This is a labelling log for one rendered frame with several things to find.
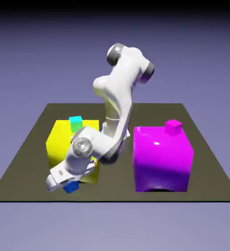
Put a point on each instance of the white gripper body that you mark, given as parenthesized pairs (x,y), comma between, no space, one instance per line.
(61,175)

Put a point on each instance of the small blue cube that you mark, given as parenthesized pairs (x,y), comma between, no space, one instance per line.
(71,187)

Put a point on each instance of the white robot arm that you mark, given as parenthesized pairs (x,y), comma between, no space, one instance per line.
(119,94)

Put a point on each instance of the small cyan cube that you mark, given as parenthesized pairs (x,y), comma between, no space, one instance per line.
(75,122)

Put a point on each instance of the small magenta cube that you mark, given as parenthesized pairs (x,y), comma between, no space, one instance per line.
(172,127)

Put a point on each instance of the large yellow box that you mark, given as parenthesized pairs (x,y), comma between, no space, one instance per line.
(58,141)

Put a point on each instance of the large magenta box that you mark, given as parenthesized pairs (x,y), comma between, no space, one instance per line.
(160,158)

